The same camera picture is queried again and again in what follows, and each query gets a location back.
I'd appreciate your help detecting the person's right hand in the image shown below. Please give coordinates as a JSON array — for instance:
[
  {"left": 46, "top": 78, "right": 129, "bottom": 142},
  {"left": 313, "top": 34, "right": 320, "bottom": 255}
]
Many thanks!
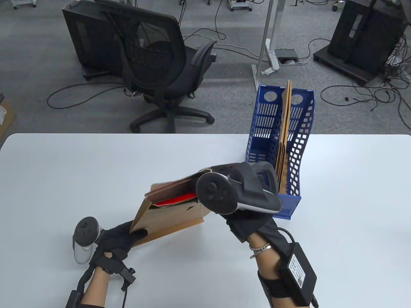
[{"left": 222, "top": 210, "right": 280, "bottom": 244}]

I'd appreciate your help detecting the person's left hand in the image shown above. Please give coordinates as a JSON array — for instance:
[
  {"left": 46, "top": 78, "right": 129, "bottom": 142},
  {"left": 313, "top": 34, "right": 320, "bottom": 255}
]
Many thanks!
[{"left": 90, "top": 221, "right": 148, "bottom": 274}]

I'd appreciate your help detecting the brown document pouch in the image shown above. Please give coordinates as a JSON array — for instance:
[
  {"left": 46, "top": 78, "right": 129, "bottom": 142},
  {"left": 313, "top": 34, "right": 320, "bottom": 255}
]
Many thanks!
[
  {"left": 275, "top": 82, "right": 289, "bottom": 193},
  {"left": 130, "top": 168, "right": 213, "bottom": 247},
  {"left": 279, "top": 80, "right": 293, "bottom": 195}
]

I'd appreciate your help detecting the stack of red cardstock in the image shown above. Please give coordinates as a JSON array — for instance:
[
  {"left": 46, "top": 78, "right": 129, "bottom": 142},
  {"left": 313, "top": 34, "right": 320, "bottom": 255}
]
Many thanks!
[{"left": 153, "top": 192, "right": 198, "bottom": 208}]

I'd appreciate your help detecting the person's right forearm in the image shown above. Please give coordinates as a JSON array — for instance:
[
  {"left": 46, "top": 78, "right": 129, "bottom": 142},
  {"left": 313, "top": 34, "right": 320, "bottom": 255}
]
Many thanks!
[{"left": 249, "top": 225, "right": 309, "bottom": 308}]

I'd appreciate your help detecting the person's left forearm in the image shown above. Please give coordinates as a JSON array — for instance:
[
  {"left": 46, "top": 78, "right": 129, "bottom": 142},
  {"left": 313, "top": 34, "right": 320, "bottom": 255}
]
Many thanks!
[{"left": 82, "top": 268, "right": 112, "bottom": 306}]

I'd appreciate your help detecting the blue plastic file holder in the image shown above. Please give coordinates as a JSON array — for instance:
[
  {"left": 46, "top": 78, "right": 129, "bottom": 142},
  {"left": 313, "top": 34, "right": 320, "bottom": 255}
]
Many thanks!
[{"left": 246, "top": 84, "right": 316, "bottom": 220}]

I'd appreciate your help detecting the black sensor box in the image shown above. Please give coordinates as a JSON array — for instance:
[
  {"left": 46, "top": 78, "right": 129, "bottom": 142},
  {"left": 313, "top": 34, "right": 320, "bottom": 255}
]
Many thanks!
[{"left": 278, "top": 242, "right": 317, "bottom": 305}]

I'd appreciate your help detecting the cardboard box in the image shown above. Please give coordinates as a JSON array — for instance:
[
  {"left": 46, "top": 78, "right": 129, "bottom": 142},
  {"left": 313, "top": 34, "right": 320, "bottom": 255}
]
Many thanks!
[{"left": 0, "top": 93, "right": 16, "bottom": 138}]

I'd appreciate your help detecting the black mesh office chair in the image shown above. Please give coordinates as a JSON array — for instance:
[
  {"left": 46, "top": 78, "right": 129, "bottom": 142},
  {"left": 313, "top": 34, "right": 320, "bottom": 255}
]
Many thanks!
[{"left": 96, "top": 0, "right": 218, "bottom": 133}]

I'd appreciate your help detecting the black floor box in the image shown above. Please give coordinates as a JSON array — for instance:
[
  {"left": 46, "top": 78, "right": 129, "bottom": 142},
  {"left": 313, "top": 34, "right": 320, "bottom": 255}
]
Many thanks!
[{"left": 275, "top": 48, "right": 300, "bottom": 62}]

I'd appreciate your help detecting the black wheeled platform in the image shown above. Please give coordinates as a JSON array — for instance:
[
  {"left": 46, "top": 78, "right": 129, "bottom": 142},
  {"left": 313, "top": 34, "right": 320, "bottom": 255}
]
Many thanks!
[{"left": 313, "top": 45, "right": 386, "bottom": 86}]

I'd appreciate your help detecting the black computer tower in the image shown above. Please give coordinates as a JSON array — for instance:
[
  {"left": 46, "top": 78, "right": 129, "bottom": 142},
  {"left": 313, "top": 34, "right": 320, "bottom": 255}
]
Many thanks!
[{"left": 62, "top": 0, "right": 124, "bottom": 81}]

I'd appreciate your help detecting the white metal desk leg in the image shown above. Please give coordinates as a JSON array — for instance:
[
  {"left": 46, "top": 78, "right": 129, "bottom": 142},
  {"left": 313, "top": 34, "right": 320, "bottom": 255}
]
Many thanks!
[{"left": 251, "top": 0, "right": 284, "bottom": 89}]

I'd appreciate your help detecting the black equipment cabinet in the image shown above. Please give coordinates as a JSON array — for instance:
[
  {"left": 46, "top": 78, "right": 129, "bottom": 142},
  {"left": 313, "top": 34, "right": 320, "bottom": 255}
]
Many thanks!
[{"left": 328, "top": 0, "right": 407, "bottom": 75}]

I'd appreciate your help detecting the silver bracelet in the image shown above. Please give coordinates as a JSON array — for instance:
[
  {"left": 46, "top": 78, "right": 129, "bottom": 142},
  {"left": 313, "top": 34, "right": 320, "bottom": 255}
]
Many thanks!
[{"left": 249, "top": 243, "right": 272, "bottom": 260}]

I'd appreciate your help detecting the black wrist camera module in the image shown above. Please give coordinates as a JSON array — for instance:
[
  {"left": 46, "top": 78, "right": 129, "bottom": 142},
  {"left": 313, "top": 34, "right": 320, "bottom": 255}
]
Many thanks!
[{"left": 121, "top": 268, "right": 137, "bottom": 292}]

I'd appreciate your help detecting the black floor cable loop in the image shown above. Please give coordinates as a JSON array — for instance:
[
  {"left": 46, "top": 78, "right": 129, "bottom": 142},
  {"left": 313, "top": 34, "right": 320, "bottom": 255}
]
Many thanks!
[{"left": 47, "top": 82, "right": 129, "bottom": 109}]

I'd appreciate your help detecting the tangle of black cables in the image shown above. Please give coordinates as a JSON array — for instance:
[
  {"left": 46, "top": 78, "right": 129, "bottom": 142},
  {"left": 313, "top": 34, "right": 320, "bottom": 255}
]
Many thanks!
[{"left": 320, "top": 32, "right": 411, "bottom": 132}]

